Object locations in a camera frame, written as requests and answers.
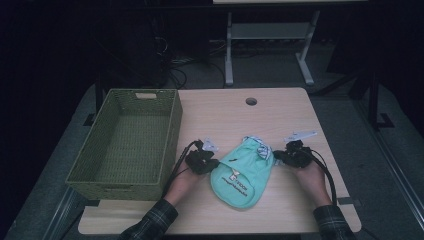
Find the teal baby garment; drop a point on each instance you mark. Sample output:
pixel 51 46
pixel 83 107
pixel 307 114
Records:
pixel 240 176

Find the black metal stand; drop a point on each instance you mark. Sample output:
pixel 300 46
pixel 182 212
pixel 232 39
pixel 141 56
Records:
pixel 375 100

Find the person's left hand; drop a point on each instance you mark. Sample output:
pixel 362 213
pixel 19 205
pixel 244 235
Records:
pixel 183 186

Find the green woven basket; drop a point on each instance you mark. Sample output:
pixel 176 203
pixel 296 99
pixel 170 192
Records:
pixel 133 143

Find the grey tape strip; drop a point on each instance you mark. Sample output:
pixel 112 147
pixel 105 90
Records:
pixel 348 201

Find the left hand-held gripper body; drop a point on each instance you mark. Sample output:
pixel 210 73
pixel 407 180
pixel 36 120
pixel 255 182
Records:
pixel 198 161

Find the aluminium floor rail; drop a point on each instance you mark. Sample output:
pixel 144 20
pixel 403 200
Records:
pixel 61 213
pixel 393 173

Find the white metal desk frame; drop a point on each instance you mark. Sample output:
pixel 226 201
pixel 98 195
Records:
pixel 270 31

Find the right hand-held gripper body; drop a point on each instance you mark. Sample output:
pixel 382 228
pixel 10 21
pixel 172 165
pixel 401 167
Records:
pixel 300 156

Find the person's right hand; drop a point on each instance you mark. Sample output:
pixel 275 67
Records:
pixel 313 181

